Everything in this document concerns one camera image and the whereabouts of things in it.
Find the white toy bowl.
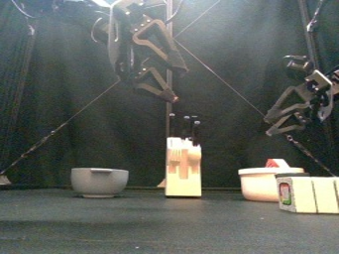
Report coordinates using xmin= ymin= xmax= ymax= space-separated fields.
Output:
xmin=237 ymin=166 xmax=305 ymax=203

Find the grey toy bowl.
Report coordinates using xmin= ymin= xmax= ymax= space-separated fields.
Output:
xmin=70 ymin=167 xmax=131 ymax=199

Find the cream toy knife block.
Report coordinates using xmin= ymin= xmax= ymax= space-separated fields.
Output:
xmin=164 ymin=136 xmax=204 ymax=198

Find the thin diagonal brace wire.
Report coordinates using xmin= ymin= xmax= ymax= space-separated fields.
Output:
xmin=0 ymin=79 xmax=121 ymax=176
xmin=173 ymin=39 xmax=337 ymax=178

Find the black handled toy knife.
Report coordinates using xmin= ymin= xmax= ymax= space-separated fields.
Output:
xmin=192 ymin=120 xmax=203 ymax=147
xmin=181 ymin=115 xmax=192 ymax=140
xmin=168 ymin=112 xmax=177 ymax=139

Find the orange salmon sushi toy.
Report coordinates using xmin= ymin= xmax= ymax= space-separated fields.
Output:
xmin=263 ymin=158 xmax=291 ymax=170

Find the vertical metal frame pole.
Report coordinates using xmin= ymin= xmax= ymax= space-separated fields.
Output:
xmin=156 ymin=0 xmax=175 ymax=189

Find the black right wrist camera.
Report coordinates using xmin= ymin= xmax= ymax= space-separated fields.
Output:
xmin=281 ymin=54 xmax=316 ymax=82

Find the white frame foot bracket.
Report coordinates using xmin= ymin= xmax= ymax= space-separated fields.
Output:
xmin=0 ymin=174 xmax=13 ymax=187

